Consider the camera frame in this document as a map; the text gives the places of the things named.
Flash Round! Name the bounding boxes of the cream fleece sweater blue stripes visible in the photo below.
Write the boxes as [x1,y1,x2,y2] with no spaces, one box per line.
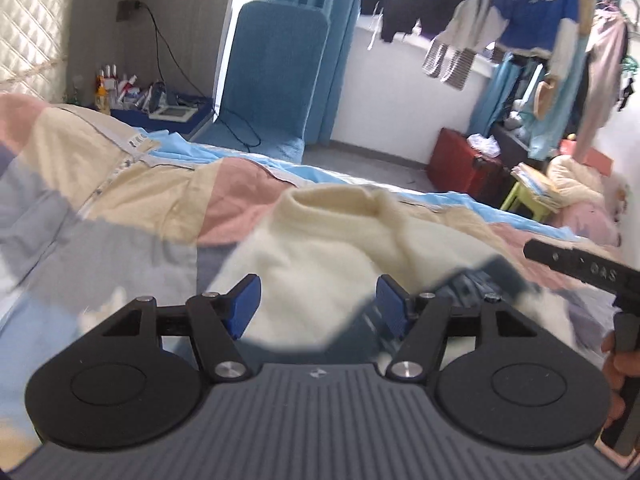
[210,185,613,366]

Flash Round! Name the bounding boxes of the person's right hand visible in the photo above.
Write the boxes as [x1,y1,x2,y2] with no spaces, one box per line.
[601,332,625,428]

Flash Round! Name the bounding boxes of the patchwork pastel quilt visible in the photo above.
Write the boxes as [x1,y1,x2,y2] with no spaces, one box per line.
[1,93,593,469]

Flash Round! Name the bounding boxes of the green plastic stool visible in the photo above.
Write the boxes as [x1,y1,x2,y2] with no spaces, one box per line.
[500,181,553,223]

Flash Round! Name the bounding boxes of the cream pile of bedding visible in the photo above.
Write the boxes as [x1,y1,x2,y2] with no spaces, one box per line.
[547,155,628,247]

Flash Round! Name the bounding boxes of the red storage box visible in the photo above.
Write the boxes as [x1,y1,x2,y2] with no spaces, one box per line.
[425,128,504,207]

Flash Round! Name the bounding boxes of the orange cardboard box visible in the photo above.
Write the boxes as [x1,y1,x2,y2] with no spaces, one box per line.
[559,139,614,177]

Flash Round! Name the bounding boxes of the blue bedside table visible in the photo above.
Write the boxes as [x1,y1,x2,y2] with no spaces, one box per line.
[111,93,214,139]

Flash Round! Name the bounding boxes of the toiletry bottles cluster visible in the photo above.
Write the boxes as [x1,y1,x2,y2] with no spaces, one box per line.
[94,64,150,115]

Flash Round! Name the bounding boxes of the striped hanging garment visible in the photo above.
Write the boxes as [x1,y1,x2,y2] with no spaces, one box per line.
[422,39,475,91]

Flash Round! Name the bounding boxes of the pink hanging coat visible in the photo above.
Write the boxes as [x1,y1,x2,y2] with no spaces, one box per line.
[573,10,628,162]

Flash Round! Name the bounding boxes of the blue upholstered chair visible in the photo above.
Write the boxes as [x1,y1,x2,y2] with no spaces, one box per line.
[191,0,321,164]

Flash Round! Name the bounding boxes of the blue white varsity jacket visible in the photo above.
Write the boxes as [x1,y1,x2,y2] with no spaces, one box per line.
[484,0,579,80]

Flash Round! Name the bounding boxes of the quilted cream headboard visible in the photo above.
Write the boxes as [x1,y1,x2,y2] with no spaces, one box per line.
[0,0,73,102]

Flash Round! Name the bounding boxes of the black wall charger cable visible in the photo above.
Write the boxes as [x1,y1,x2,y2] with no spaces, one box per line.
[115,0,264,152]

